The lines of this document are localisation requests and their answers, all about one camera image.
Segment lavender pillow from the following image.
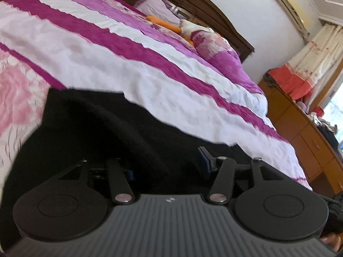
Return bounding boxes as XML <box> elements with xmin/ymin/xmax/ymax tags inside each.
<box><xmin>135</xmin><ymin>0</ymin><xmax>181</xmax><ymax>26</ymax></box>

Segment pile of dark clothes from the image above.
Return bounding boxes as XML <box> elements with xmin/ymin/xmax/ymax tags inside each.
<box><xmin>311</xmin><ymin>115</ymin><xmax>340</xmax><ymax>151</ymax></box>

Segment person's right hand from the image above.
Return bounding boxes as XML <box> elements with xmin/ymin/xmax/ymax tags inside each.
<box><xmin>320</xmin><ymin>232</ymin><xmax>343</xmax><ymax>252</ymax></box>

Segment cream and coral curtain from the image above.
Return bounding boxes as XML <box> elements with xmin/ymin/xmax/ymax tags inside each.
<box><xmin>268</xmin><ymin>23</ymin><xmax>343</xmax><ymax>113</ymax></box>

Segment white orange plush toy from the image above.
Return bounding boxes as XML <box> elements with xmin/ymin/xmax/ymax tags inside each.
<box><xmin>146</xmin><ymin>15</ymin><xmax>223</xmax><ymax>46</ymax></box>

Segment dark wooden headboard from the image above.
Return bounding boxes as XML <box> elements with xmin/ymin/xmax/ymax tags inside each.
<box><xmin>107</xmin><ymin>0</ymin><xmax>255</xmax><ymax>64</ymax></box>

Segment dark cloth on cabinet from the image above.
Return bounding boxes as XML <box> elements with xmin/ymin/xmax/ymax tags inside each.
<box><xmin>263</xmin><ymin>71</ymin><xmax>277</xmax><ymax>89</ymax></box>

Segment purple white floral bedspread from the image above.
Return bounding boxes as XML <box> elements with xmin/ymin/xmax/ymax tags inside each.
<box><xmin>0</xmin><ymin>0</ymin><xmax>313</xmax><ymax>191</ymax></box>

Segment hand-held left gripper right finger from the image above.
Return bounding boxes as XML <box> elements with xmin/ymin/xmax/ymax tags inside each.
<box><xmin>198</xmin><ymin>146</ymin><xmax>289</xmax><ymax>206</ymax></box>

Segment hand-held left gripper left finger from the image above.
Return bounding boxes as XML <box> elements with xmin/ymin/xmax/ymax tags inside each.
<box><xmin>56</xmin><ymin>159</ymin><xmax>136</xmax><ymax>205</ymax></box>

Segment cream wall air conditioner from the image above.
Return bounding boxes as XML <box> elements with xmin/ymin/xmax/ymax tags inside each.
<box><xmin>271</xmin><ymin>0</ymin><xmax>313</xmax><ymax>37</ymax></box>

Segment light wooden low cabinet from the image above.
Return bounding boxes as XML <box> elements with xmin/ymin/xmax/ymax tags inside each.
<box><xmin>259</xmin><ymin>70</ymin><xmax>343</xmax><ymax>196</ymax></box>

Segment small purple plush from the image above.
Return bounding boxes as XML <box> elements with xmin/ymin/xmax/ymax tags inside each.
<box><xmin>296</xmin><ymin>100</ymin><xmax>312</xmax><ymax>113</ymax></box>

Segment purple floral pillow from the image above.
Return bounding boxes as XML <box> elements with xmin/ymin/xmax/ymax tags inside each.
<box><xmin>191</xmin><ymin>29</ymin><xmax>266</xmax><ymax>95</ymax></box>

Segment black buttoned cardigan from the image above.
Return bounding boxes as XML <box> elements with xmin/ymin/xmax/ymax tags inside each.
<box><xmin>0</xmin><ymin>87</ymin><xmax>268</xmax><ymax>248</ymax></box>

